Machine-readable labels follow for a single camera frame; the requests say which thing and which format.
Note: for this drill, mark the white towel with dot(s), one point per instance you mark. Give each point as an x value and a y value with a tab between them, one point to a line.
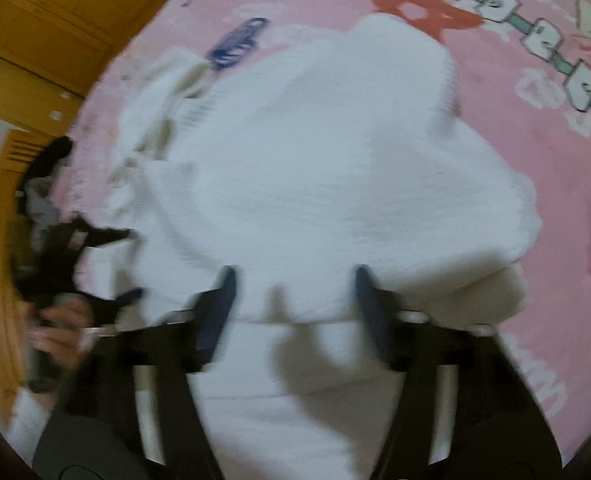
300	160

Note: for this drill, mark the pink printed blanket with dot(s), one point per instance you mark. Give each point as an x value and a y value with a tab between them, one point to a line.
550	170

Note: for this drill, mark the dark cloth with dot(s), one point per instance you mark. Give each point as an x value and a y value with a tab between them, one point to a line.
55	156

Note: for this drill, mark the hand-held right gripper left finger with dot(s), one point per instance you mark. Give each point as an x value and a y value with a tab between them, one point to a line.
219	307

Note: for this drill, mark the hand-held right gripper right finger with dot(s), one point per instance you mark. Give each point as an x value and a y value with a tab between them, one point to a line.
371	307

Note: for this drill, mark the wooden wardrobe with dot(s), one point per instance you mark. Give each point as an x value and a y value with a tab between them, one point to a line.
50	25

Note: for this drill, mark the person's left hand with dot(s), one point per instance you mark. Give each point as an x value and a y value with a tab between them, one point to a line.
63	331

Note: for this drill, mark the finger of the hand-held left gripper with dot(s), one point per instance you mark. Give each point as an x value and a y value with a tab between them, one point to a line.
110	235
116	303

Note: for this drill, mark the grey cloth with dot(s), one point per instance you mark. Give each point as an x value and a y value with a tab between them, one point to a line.
40	210

